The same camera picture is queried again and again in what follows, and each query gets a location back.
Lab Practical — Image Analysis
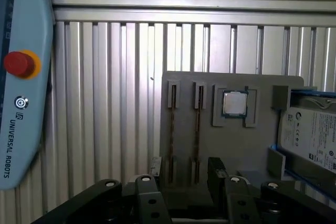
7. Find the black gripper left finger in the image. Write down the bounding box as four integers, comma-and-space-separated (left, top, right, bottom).
31, 156, 173, 224

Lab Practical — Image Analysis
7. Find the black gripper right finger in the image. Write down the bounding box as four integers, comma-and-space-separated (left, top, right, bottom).
208, 156, 336, 224

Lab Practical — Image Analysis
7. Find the grey parts rack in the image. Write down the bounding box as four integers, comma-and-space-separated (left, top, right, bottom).
159, 71, 318, 209

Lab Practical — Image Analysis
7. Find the silver CPU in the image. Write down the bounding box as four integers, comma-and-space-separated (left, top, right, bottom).
222, 90, 249, 118

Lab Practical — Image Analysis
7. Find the silver hard disk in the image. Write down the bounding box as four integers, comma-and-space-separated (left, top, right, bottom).
278, 97, 336, 175

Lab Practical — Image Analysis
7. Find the blue disk carrier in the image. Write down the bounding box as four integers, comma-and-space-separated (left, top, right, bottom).
269, 87, 336, 198

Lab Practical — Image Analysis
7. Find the pale blue teach pendant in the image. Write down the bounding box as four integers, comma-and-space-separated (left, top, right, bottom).
0, 0, 55, 192

